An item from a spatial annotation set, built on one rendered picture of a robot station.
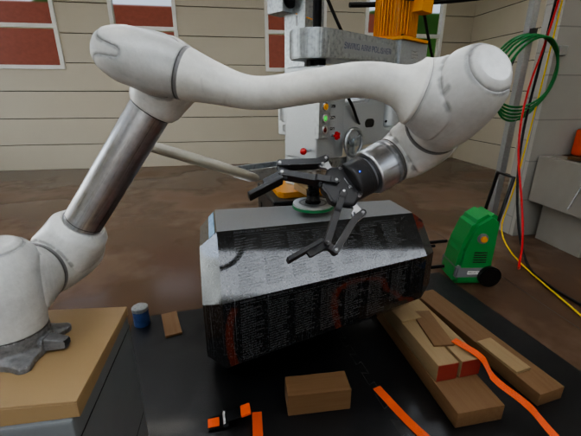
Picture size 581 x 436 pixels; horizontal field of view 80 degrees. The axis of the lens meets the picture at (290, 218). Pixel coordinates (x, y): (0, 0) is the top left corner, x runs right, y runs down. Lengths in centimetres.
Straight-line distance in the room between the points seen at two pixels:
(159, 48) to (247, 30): 708
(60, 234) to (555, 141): 418
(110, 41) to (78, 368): 70
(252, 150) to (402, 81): 727
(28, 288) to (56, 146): 757
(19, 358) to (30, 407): 14
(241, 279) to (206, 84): 104
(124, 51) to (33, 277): 55
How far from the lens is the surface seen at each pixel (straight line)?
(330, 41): 171
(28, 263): 99
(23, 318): 101
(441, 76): 57
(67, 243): 107
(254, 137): 776
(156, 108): 90
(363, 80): 58
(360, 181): 63
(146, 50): 74
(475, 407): 197
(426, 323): 219
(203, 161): 116
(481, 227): 299
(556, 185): 413
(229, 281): 157
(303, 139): 172
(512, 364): 228
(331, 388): 182
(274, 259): 163
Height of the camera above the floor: 143
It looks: 19 degrees down
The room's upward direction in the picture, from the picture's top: straight up
